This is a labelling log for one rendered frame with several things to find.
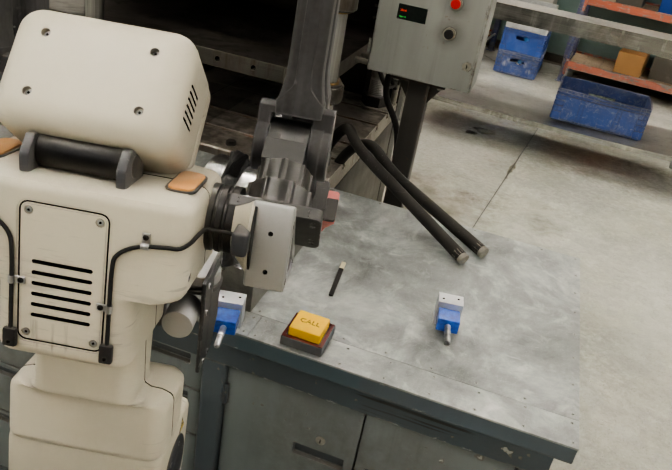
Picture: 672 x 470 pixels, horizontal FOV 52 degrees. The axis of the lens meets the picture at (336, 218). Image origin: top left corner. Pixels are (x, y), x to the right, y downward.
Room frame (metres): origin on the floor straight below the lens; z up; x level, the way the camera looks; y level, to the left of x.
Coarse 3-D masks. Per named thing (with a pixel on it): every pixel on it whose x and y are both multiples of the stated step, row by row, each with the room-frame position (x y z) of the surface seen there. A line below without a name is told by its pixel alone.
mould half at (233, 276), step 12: (216, 156) 1.48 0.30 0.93; (228, 156) 1.50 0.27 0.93; (216, 168) 1.43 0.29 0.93; (240, 180) 1.40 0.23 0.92; (252, 180) 1.41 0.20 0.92; (228, 276) 1.10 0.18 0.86; (240, 276) 1.09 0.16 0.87; (228, 288) 1.10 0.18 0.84; (240, 288) 1.09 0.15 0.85; (252, 288) 1.09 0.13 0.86; (252, 300) 1.09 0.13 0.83
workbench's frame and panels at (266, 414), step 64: (0, 384) 1.22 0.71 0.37; (192, 384) 1.10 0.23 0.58; (256, 384) 1.07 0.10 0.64; (320, 384) 1.03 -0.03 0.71; (0, 448) 1.22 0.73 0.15; (192, 448) 1.10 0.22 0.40; (256, 448) 1.07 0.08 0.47; (320, 448) 1.04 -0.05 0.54; (384, 448) 1.01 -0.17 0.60; (448, 448) 0.98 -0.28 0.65; (512, 448) 0.94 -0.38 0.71
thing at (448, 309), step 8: (440, 296) 1.18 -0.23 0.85; (448, 296) 1.18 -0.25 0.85; (456, 296) 1.19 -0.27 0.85; (440, 304) 1.16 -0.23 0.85; (448, 304) 1.16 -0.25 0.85; (456, 304) 1.16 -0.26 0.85; (440, 312) 1.14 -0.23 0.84; (448, 312) 1.15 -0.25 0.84; (456, 312) 1.15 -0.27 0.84; (440, 320) 1.12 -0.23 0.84; (448, 320) 1.12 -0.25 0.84; (456, 320) 1.12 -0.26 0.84; (440, 328) 1.12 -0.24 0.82; (448, 328) 1.10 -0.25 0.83; (456, 328) 1.12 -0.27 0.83; (448, 336) 1.08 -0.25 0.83; (448, 344) 1.07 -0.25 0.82
